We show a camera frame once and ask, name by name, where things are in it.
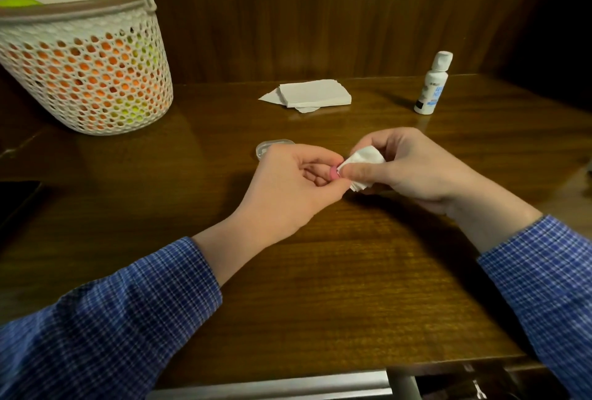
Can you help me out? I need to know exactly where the person's left hand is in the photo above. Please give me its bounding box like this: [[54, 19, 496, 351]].
[[231, 143, 353, 248]]

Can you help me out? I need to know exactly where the person's right hand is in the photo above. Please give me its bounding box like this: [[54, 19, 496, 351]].
[[340, 127, 469, 216]]

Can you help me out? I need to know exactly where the white tissue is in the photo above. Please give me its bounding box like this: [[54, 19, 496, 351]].
[[336, 145, 387, 193]]

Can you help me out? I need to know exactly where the person's left forearm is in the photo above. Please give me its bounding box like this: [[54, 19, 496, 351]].
[[0, 214, 274, 400]]

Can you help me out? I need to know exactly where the person's right forearm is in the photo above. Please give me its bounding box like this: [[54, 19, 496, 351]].
[[443, 172, 592, 400]]

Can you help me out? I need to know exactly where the clear plastic case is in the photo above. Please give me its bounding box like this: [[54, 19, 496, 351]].
[[255, 138, 296, 160]]

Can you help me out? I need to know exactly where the stack of white tissues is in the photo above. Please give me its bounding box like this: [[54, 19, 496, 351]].
[[257, 79, 352, 114]]

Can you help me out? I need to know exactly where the white plastic bottle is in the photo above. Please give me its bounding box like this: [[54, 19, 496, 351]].
[[414, 51, 454, 116]]

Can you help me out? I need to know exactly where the pile of orange green balls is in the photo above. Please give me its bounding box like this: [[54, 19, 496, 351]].
[[9, 32, 162, 124]]

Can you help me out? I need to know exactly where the white perforated basket brown rim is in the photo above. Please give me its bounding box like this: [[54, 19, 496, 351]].
[[0, 0, 175, 136]]

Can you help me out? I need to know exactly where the black flat device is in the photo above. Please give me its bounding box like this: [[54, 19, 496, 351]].
[[0, 181, 43, 231]]

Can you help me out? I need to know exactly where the grey metal rail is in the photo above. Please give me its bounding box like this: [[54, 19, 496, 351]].
[[156, 369, 422, 400]]

